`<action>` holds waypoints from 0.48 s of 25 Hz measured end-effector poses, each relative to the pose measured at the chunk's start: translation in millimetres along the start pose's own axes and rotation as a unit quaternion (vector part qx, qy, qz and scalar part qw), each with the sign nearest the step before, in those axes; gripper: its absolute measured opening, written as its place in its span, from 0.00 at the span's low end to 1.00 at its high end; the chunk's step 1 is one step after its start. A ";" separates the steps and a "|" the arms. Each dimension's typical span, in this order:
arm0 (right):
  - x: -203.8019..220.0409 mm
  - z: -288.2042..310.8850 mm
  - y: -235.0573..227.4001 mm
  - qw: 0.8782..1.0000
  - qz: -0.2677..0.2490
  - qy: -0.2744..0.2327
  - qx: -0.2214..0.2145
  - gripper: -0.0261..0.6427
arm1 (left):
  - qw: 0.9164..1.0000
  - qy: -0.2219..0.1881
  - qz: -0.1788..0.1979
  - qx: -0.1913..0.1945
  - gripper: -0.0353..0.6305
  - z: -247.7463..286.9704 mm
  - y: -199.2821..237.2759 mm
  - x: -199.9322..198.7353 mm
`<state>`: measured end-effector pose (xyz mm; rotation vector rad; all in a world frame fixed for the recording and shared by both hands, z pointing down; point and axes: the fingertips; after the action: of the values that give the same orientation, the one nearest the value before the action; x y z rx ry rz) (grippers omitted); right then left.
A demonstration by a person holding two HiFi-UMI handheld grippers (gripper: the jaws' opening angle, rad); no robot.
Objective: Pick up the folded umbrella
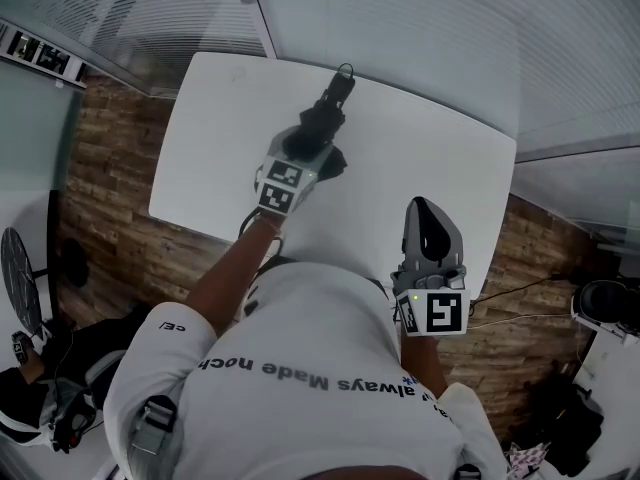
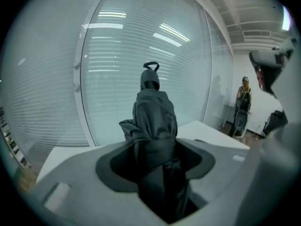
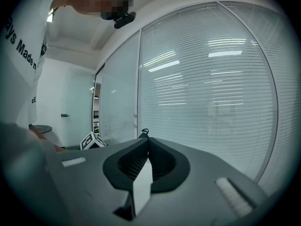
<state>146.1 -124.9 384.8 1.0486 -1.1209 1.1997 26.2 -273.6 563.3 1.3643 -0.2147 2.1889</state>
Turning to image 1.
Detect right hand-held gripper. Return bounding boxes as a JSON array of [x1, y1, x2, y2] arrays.
[[390, 196, 472, 339]]

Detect patterned pink cloth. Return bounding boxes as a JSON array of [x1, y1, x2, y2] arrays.
[[503, 441, 552, 480]]

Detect person's white printed t-shirt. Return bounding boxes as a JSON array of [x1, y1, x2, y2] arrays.
[[101, 259, 510, 480]]

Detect black bag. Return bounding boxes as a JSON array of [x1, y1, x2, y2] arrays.
[[523, 386, 607, 478]]

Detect person's right forearm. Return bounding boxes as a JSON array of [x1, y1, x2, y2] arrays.
[[398, 334, 450, 400]]

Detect white table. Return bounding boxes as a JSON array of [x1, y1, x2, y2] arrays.
[[147, 50, 518, 303]]

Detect framed black and white pictures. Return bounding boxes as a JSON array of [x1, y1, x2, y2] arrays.
[[0, 21, 87, 88]]

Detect black looped floor cable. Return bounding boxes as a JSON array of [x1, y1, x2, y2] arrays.
[[466, 271, 577, 315]]

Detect grey shoulder strap buckle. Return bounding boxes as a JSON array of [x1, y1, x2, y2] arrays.
[[129, 394, 180, 455]]

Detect white floor cable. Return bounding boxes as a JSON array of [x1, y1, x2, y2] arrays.
[[468, 311, 575, 330]]

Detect black cloth item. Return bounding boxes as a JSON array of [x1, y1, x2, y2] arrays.
[[281, 62, 358, 183]]

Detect black round mesh fan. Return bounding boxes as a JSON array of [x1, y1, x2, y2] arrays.
[[0, 225, 45, 338]]

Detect person's left forearm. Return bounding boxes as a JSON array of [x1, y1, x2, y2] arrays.
[[183, 214, 285, 340]]

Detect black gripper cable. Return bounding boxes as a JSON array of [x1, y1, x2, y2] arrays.
[[238, 206, 287, 270]]

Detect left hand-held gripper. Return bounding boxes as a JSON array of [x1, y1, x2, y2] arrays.
[[253, 125, 343, 218]]

